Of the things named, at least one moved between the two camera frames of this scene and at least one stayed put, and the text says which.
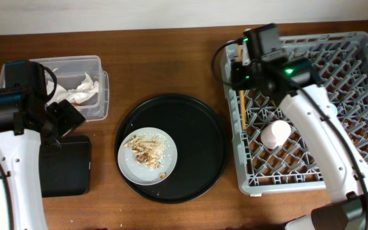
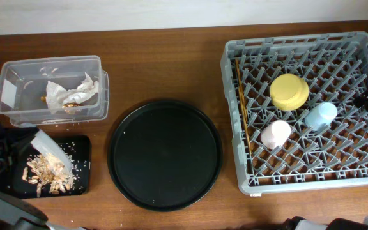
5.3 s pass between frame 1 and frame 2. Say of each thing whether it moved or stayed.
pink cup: stayed
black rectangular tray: stayed
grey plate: moved
